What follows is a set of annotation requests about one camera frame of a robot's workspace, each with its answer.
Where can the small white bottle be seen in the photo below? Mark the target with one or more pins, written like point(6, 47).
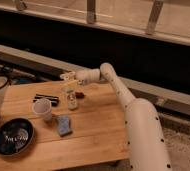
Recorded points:
point(70, 98)

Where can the black bowl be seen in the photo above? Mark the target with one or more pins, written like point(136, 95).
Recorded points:
point(15, 136)

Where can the metal rail bracket middle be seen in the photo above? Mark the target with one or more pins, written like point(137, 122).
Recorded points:
point(91, 11)

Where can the metal rail bracket right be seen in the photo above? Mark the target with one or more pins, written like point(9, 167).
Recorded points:
point(154, 16)

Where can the metal rail bracket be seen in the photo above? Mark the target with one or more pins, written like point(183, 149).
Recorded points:
point(91, 11)
point(154, 16)

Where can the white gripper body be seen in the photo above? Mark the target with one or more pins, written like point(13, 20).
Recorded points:
point(82, 77)

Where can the white plastic cup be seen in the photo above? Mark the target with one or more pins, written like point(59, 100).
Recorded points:
point(43, 108)

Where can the small dark red object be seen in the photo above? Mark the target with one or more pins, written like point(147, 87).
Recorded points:
point(80, 95)

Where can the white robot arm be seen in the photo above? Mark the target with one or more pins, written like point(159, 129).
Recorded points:
point(146, 142)

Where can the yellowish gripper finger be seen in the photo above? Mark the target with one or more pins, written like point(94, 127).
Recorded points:
point(68, 78)

